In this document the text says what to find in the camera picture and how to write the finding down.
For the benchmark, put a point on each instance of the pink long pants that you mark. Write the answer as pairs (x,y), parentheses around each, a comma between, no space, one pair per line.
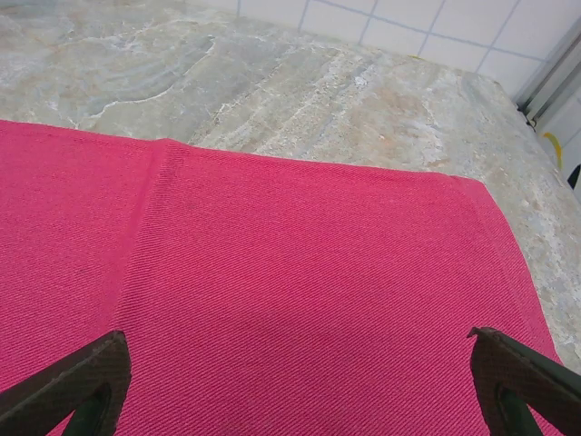
(272,272)

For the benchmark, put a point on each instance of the aluminium corner post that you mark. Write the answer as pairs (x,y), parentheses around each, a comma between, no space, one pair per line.
(559,75)

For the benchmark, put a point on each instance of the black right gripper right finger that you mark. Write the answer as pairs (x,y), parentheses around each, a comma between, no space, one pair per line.
(504,368)

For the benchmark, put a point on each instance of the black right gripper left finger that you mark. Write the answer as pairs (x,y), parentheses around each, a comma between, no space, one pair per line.
(91,377)

